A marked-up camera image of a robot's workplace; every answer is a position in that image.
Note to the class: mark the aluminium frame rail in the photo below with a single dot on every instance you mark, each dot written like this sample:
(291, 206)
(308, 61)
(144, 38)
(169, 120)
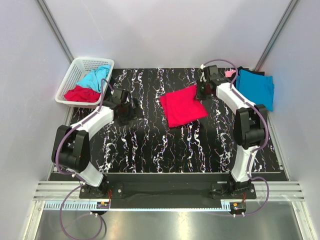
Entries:
(66, 195)

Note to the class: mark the folded blue t-shirt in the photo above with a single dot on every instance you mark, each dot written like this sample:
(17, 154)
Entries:
(258, 89)

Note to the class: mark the light blue shirt in basket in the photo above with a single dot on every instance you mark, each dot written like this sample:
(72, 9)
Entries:
(93, 80)

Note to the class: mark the folded pink t-shirt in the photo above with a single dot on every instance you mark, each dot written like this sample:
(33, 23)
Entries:
(229, 73)

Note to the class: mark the red shirt in basket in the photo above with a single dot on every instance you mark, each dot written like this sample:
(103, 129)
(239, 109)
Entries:
(82, 94)

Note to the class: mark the red t-shirt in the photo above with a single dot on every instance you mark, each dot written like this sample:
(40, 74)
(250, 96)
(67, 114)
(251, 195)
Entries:
(180, 107)

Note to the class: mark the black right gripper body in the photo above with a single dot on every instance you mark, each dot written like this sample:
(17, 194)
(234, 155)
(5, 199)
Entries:
(201, 92)

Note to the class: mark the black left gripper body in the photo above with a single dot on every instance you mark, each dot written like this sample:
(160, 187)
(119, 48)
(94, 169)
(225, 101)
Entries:
(129, 114)

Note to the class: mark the white plastic laundry basket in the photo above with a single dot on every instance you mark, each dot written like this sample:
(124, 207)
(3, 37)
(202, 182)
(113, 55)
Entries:
(78, 69)

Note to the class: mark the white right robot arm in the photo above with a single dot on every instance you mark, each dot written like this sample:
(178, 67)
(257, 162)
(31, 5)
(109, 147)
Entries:
(250, 128)

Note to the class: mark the folded black t-shirt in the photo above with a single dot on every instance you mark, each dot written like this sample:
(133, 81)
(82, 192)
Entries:
(243, 69)

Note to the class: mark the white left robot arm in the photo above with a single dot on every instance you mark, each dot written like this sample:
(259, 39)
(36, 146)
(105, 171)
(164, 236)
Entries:
(71, 152)

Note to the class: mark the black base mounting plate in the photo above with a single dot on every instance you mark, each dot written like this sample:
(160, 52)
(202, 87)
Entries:
(168, 191)

